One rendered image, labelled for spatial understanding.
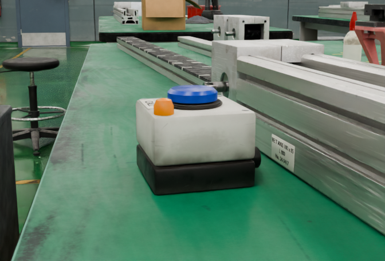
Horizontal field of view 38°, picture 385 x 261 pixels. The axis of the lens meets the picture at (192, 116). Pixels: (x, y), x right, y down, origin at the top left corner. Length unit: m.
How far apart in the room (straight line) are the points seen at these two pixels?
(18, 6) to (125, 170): 11.12
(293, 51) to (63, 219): 0.32
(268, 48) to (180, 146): 0.22
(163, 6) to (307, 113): 2.26
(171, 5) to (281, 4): 9.41
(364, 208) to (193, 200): 0.12
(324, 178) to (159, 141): 0.12
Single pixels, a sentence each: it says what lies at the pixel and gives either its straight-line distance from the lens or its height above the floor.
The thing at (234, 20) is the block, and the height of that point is 0.86.
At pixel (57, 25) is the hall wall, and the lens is 11.51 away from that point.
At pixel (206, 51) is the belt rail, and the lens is 1.46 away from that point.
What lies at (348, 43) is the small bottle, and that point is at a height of 0.83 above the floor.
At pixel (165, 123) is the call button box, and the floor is 0.83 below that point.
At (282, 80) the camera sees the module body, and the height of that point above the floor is 0.86.
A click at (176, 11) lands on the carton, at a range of 2.67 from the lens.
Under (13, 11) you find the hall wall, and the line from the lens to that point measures 11.62.
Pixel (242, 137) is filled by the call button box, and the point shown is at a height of 0.82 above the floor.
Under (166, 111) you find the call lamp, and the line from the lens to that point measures 0.40.
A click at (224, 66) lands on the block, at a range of 0.62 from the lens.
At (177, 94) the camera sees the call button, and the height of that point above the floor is 0.85.
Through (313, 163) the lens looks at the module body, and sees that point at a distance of 0.44.
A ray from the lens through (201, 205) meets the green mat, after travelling 0.40.
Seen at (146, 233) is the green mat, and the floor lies 0.78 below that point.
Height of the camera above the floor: 0.92
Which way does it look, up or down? 12 degrees down
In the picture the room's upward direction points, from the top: straight up
